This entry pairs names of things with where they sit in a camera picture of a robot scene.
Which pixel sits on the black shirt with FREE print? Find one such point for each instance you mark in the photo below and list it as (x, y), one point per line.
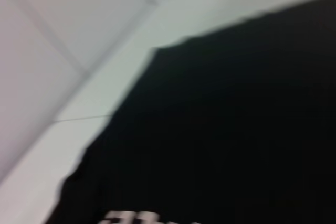
(223, 129)

